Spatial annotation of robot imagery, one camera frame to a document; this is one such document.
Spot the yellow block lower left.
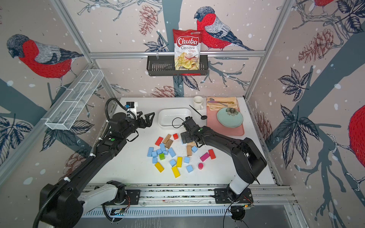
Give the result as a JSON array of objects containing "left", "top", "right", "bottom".
[{"left": 155, "top": 162, "right": 164, "bottom": 173}]

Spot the dark wooden block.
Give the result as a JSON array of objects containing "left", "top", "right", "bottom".
[{"left": 165, "top": 139, "right": 173, "bottom": 149}]

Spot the white wire basket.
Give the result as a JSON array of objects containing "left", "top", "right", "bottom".
[{"left": 45, "top": 69, "right": 104, "bottom": 130}]

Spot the magenta cylinder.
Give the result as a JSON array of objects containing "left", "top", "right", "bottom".
[{"left": 198, "top": 163, "right": 204, "bottom": 170}]

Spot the red block right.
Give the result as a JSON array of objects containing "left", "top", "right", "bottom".
[{"left": 208, "top": 149, "right": 216, "bottom": 160}]

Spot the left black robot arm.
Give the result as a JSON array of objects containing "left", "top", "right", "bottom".
[{"left": 33, "top": 112, "right": 155, "bottom": 228}]

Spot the yellow block middle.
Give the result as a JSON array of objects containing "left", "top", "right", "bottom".
[{"left": 176, "top": 157, "right": 183, "bottom": 168}]

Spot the green flower plate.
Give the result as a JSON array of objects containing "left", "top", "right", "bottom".
[{"left": 217, "top": 108, "right": 243, "bottom": 128}]

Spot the long red block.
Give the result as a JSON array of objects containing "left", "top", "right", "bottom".
[{"left": 155, "top": 137, "right": 163, "bottom": 146}]

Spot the blue block cluster piece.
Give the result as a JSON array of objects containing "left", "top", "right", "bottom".
[{"left": 160, "top": 143, "right": 166, "bottom": 152}]

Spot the black wall basket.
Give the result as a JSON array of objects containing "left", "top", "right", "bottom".
[{"left": 146, "top": 55, "right": 209, "bottom": 77}]

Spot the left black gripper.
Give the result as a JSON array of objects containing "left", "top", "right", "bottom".
[{"left": 121, "top": 110, "right": 155, "bottom": 140}]

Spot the long blue block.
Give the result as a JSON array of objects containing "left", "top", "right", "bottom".
[
  {"left": 168, "top": 148, "right": 176, "bottom": 158},
  {"left": 147, "top": 147, "right": 154, "bottom": 157}
]

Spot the light wooden block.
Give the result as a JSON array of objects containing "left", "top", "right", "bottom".
[{"left": 163, "top": 134, "right": 172, "bottom": 144}]

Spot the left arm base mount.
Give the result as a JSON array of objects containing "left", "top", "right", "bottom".
[{"left": 104, "top": 190, "right": 141, "bottom": 206}]

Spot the pink placemat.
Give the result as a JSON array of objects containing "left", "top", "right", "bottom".
[{"left": 207, "top": 107, "right": 244, "bottom": 136}]

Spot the yellow folded napkin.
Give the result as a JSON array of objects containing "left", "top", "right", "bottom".
[{"left": 207, "top": 97, "right": 239, "bottom": 111}]

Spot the black spoon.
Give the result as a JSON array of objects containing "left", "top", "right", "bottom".
[{"left": 190, "top": 105, "right": 208, "bottom": 120}]

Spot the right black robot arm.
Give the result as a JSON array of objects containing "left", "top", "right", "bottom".
[{"left": 182, "top": 117, "right": 267, "bottom": 202}]

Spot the iridescent cutlery on napkin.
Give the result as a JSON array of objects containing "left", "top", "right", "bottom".
[{"left": 208, "top": 98, "right": 234, "bottom": 105}]

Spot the Chuba cassava chips bag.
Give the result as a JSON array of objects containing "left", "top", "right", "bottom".
[{"left": 173, "top": 29, "right": 202, "bottom": 71}]

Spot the magenta long block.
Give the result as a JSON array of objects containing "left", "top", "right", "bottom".
[{"left": 200, "top": 153, "right": 210, "bottom": 162}]

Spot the white plastic tray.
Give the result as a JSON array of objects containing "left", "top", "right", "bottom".
[{"left": 158, "top": 108, "right": 192, "bottom": 129}]

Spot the beige wooden block upright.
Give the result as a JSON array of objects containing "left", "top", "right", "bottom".
[{"left": 186, "top": 145, "right": 193, "bottom": 157}]

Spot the white ceramic mug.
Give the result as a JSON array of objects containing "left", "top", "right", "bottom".
[{"left": 193, "top": 96, "right": 204, "bottom": 110}]

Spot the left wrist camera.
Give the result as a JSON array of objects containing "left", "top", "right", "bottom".
[{"left": 125, "top": 102, "right": 138, "bottom": 111}]

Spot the blue cube bottom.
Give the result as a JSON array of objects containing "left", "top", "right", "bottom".
[{"left": 186, "top": 165, "right": 194, "bottom": 173}]

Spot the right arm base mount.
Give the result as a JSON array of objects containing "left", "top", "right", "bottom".
[{"left": 213, "top": 188, "right": 253, "bottom": 204}]

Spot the long yellow block bottom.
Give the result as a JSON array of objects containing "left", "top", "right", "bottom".
[{"left": 172, "top": 166, "right": 180, "bottom": 178}]

